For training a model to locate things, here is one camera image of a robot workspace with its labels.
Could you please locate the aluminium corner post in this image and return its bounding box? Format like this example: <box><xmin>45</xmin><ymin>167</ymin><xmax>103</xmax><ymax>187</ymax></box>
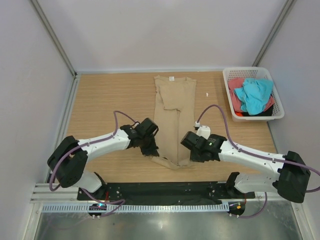
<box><xmin>29</xmin><ymin>0</ymin><xmax>77</xmax><ymax>78</ymax></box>
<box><xmin>251</xmin><ymin>0</ymin><xmax>297</xmax><ymax>67</ymax></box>

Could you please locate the white plastic laundry basket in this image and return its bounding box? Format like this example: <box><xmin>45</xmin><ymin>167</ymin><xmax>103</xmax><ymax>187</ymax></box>
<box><xmin>222</xmin><ymin>67</ymin><xmax>285</xmax><ymax>122</ymax></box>

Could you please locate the pink t shirt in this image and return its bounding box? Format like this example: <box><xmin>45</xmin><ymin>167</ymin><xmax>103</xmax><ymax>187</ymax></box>
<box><xmin>227</xmin><ymin>78</ymin><xmax>275</xmax><ymax>113</ymax></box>

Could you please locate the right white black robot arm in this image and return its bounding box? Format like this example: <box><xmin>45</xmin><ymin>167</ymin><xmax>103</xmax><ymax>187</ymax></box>
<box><xmin>180</xmin><ymin>131</ymin><xmax>311</xmax><ymax>203</ymax></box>

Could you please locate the right aluminium corner post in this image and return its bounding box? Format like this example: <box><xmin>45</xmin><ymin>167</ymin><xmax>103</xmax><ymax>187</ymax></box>
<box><xmin>251</xmin><ymin>0</ymin><xmax>297</xmax><ymax>67</ymax></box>

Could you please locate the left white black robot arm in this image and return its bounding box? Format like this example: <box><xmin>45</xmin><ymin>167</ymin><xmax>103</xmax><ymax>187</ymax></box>
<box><xmin>47</xmin><ymin>118</ymin><xmax>159</xmax><ymax>200</ymax></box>

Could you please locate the left aluminium corner post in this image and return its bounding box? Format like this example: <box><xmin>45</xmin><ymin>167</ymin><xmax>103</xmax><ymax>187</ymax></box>
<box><xmin>29</xmin><ymin>0</ymin><xmax>77</xmax><ymax>78</ymax></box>

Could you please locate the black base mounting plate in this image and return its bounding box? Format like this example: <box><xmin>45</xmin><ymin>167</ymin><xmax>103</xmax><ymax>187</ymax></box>
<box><xmin>92</xmin><ymin>181</ymin><xmax>256</xmax><ymax>206</ymax></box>

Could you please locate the purple cable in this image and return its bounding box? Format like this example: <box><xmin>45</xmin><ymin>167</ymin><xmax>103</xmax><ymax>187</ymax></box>
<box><xmin>194</xmin><ymin>104</ymin><xmax>320</xmax><ymax>218</ymax></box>
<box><xmin>49</xmin><ymin>110</ymin><xmax>141</xmax><ymax>217</ymax></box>

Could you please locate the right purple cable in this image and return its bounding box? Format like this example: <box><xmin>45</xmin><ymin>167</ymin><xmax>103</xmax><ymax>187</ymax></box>
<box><xmin>194</xmin><ymin>104</ymin><xmax>320</xmax><ymax>218</ymax></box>

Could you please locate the turquoise t shirt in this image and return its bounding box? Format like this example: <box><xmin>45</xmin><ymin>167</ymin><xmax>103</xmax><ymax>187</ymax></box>
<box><xmin>233</xmin><ymin>78</ymin><xmax>275</xmax><ymax>115</ymax></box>

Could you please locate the beige t shirt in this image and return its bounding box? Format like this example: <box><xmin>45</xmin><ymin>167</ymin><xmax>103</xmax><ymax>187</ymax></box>
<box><xmin>151</xmin><ymin>75</ymin><xmax>197</xmax><ymax>170</ymax></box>

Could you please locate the black garment in basket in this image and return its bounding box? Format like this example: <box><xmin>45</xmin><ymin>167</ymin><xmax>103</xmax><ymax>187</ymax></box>
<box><xmin>235</xmin><ymin>105</ymin><xmax>274</xmax><ymax>117</ymax></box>

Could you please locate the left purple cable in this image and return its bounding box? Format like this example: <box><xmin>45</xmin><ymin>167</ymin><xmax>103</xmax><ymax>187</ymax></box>
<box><xmin>49</xmin><ymin>110</ymin><xmax>141</xmax><ymax>217</ymax></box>

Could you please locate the white slotted cable duct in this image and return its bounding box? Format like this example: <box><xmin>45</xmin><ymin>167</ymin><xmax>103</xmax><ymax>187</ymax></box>
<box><xmin>41</xmin><ymin>202</ymin><xmax>229</xmax><ymax>213</ymax></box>

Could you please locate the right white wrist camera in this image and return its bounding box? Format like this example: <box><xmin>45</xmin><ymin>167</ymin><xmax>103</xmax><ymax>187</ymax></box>
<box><xmin>194</xmin><ymin>121</ymin><xmax>211</xmax><ymax>140</ymax></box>

